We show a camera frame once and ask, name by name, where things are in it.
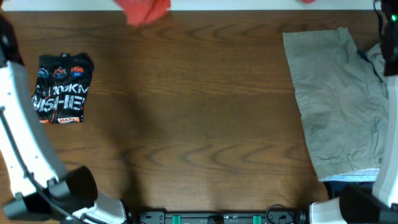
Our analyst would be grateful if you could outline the red orange soccer t-shirt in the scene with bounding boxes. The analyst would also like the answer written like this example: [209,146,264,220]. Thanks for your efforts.
[114,0,315,26]

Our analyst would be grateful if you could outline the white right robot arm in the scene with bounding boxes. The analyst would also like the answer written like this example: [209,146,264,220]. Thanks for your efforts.
[297,0,397,224]

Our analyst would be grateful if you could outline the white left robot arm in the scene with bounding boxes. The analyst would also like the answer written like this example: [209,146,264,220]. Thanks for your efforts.
[1,17,130,223]

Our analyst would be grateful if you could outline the black folded printed jersey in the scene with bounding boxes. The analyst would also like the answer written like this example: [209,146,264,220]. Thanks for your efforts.
[32,52,95,124]

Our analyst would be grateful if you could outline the khaki cargo shorts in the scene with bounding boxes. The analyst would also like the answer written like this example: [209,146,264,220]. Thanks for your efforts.
[283,27,389,180]

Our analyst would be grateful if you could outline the dark navy folded garment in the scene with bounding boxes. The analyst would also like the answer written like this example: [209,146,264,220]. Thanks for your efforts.
[324,181,374,199]

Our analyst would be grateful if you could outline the light blue folded garment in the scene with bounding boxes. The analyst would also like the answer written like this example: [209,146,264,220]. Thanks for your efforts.
[319,168,380,182]

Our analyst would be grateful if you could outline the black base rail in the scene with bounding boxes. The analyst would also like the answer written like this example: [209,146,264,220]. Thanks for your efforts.
[134,204,310,224]

